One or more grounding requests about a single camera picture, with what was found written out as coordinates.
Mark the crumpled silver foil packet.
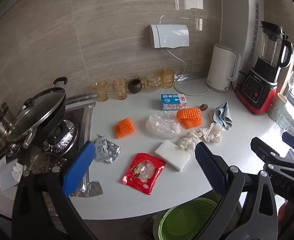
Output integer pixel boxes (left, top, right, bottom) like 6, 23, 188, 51
94, 134, 121, 163

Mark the metal strainer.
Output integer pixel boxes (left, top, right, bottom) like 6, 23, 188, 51
28, 152, 65, 177

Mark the dark brown small pot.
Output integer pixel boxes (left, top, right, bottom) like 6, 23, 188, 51
128, 79, 143, 94

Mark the foil burner liner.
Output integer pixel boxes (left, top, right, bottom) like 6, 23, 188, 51
43, 119, 81, 157

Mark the small orange foam net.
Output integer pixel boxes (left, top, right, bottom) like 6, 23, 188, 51
114, 118, 136, 139

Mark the glass teapot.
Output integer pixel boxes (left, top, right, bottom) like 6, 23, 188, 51
138, 74, 165, 92

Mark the blue cloth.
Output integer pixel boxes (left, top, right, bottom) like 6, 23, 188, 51
213, 101, 233, 130

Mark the large orange foam net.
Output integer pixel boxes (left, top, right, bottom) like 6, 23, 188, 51
176, 107, 202, 130

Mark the red and black blender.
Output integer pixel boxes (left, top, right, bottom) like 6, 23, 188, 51
236, 21, 293, 115

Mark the black wok with glass lid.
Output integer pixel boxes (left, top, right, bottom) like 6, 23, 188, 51
7, 77, 68, 148

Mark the white sponge block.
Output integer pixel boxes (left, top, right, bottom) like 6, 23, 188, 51
154, 140, 192, 172

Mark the wine glass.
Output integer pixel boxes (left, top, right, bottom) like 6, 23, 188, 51
285, 70, 294, 98

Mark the red snack packet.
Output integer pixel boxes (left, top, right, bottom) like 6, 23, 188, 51
121, 153, 166, 196

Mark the pale green mug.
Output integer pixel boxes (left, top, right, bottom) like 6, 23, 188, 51
268, 93, 288, 121

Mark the white paper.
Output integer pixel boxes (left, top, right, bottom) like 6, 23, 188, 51
0, 159, 25, 190

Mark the blue and white milk carton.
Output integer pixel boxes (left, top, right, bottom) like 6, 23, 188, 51
161, 94, 188, 111

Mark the flat foil piece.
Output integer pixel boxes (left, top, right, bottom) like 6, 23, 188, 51
71, 181, 104, 198

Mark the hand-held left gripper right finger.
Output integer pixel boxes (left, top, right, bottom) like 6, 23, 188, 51
195, 142, 279, 240

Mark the clear plastic bag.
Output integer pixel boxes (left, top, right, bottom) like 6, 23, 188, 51
145, 112, 182, 139

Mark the white electric kettle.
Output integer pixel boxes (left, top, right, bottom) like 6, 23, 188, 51
207, 43, 241, 92

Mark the green plastic basket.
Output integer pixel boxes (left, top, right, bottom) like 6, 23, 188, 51
157, 197, 240, 240

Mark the white wall socket box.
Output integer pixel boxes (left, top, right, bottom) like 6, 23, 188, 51
149, 24, 190, 49

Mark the white power cable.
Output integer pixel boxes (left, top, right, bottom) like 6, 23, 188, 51
159, 15, 213, 96

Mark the amber glass cup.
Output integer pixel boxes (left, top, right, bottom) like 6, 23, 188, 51
161, 69, 175, 89
112, 78, 128, 100
92, 80, 109, 102

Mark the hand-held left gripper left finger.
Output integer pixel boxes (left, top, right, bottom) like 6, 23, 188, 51
11, 141, 97, 240

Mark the crumpled white tissue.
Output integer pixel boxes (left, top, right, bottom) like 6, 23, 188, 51
177, 130, 203, 151
200, 122, 223, 143

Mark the gas stove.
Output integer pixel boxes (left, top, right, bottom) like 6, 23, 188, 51
25, 102, 97, 198

